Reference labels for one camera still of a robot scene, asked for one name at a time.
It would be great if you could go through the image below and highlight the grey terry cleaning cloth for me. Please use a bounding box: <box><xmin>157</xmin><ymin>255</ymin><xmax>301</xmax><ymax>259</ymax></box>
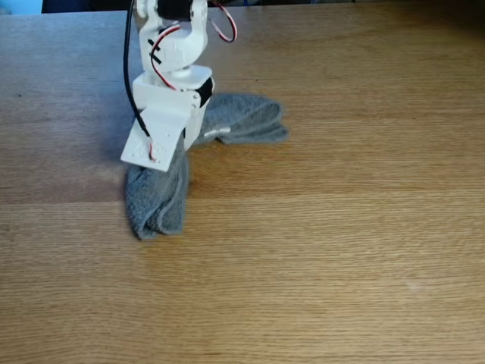
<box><xmin>124</xmin><ymin>93</ymin><xmax>291</xmax><ymax>241</ymax></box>

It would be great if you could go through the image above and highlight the dark background object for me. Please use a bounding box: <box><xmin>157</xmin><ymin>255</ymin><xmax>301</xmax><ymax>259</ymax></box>
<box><xmin>41</xmin><ymin>0</ymin><xmax>133</xmax><ymax>14</ymax></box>

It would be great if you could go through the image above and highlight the light blue background object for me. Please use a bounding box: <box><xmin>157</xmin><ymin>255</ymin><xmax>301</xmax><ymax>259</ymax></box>
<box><xmin>0</xmin><ymin>0</ymin><xmax>43</xmax><ymax>16</ymax></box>

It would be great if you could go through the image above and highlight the white printed camera mount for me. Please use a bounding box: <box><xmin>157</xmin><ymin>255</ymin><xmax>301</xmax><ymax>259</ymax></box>
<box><xmin>120</xmin><ymin>108</ymin><xmax>190</xmax><ymax>173</ymax></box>

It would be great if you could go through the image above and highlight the red and white cable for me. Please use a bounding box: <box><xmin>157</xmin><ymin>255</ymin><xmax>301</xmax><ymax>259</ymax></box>
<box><xmin>145</xmin><ymin>0</ymin><xmax>239</xmax><ymax>164</ymax></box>

